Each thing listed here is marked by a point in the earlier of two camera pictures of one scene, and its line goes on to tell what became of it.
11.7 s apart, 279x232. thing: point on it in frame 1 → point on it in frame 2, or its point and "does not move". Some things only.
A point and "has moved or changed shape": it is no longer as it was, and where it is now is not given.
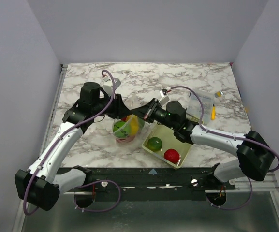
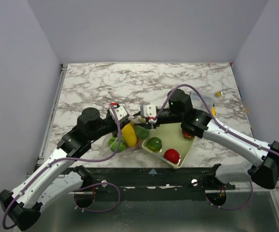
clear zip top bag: [125, 130] has moved or changed shape
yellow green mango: [154, 144] does not move
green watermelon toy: [121, 129] has moved or changed shape
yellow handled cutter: [212, 115] does not move
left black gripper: [120, 110] → [124, 122]
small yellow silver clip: [219, 94] does not move
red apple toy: [171, 155] does not move
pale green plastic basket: [169, 140] does not move
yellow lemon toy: [134, 124] → [129, 135]
